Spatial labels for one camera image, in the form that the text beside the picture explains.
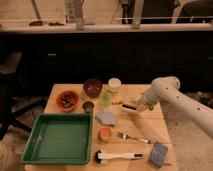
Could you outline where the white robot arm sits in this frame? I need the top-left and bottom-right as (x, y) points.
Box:
(136, 76), (213, 139)

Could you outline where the white paper cup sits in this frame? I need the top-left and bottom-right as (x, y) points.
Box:
(108, 78), (121, 93)

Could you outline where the small green cup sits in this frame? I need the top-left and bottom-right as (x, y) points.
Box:
(101, 91), (112, 106)

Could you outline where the small dark metal cup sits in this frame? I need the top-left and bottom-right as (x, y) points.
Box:
(82, 101), (94, 113)

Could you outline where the yellow corn toy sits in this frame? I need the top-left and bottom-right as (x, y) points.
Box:
(112, 96), (124, 105)

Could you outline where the silver metal fork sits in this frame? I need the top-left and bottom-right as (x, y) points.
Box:
(118, 132), (152, 144)

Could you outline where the light blue cloth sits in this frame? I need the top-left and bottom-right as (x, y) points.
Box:
(96, 109), (117, 126)

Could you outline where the orange toy fruit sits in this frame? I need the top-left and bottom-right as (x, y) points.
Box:
(98, 127), (112, 142)

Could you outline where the dark red bowl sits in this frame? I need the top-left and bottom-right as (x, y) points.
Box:
(83, 79), (103, 98)

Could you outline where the blue sponge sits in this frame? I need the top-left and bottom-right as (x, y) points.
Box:
(148, 142), (168, 167)

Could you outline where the orange bowl with beans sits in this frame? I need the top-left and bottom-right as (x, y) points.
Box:
(55, 90), (79, 113)

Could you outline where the green plastic tray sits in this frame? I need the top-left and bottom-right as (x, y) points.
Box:
(21, 114), (93, 165)

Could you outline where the black office chair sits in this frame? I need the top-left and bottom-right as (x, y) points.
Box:
(0, 52), (47, 140)

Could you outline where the white handled dish brush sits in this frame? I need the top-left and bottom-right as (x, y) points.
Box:
(94, 150), (143, 163)

